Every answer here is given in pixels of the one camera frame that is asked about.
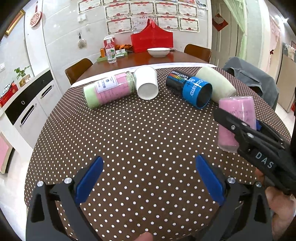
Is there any small potted plant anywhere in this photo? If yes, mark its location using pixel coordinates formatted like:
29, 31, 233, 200
14, 65, 31, 87

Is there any right hand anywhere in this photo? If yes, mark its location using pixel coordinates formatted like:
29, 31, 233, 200
254, 168, 296, 237

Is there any red box on cabinet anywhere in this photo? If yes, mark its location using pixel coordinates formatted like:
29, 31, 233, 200
0, 82, 18, 108

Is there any clear cup with pink paper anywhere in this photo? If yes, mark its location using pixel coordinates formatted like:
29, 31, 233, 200
214, 96, 256, 153

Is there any white black sideboard cabinet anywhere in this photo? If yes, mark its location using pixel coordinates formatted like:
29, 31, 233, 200
4, 69, 62, 148

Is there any pink board on floor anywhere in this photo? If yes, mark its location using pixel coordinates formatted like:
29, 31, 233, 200
0, 133, 13, 174

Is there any red gift bag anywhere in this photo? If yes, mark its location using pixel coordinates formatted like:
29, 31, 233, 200
130, 19, 174, 53

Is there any brown chair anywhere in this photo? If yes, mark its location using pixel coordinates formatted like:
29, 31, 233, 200
184, 44, 212, 63
65, 58, 93, 85

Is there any red round wall ornament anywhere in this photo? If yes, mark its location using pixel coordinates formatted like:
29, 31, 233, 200
30, 1, 43, 28

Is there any cream white cup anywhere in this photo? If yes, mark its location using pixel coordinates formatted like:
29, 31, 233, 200
195, 67, 237, 103

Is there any orange small box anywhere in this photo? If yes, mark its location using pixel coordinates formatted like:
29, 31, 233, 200
100, 48, 106, 58

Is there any brown chair left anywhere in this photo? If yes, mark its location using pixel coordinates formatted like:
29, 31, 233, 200
65, 58, 93, 85

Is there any clear spray bottle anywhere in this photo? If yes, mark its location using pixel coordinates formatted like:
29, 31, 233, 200
103, 35, 116, 63

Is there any blue black printed cup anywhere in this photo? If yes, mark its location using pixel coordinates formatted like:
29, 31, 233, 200
166, 70, 213, 109

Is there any green tray on table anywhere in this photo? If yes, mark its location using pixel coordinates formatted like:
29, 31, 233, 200
96, 52, 129, 63

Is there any red door decoration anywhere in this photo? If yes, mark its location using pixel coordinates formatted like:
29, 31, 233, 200
212, 13, 228, 32

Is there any brown polka dot tablecloth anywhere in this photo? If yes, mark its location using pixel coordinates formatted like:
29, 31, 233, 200
25, 69, 256, 240

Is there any white ceramic bowl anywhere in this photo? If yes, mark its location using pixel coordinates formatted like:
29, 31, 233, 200
147, 47, 171, 58

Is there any brown chair right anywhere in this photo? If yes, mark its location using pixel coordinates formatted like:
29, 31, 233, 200
184, 44, 212, 63

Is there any white paper cup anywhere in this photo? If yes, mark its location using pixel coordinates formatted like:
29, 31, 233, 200
133, 65, 159, 100

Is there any grey jacket on chair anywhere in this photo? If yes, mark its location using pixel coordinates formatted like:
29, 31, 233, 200
222, 57, 279, 110

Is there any green pink paper jar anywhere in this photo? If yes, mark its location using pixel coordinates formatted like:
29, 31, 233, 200
83, 71, 135, 109

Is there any gold framed picture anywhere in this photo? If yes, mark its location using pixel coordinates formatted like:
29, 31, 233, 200
5, 9, 25, 36

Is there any left hand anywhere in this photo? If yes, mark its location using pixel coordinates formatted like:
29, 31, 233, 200
134, 232, 154, 241

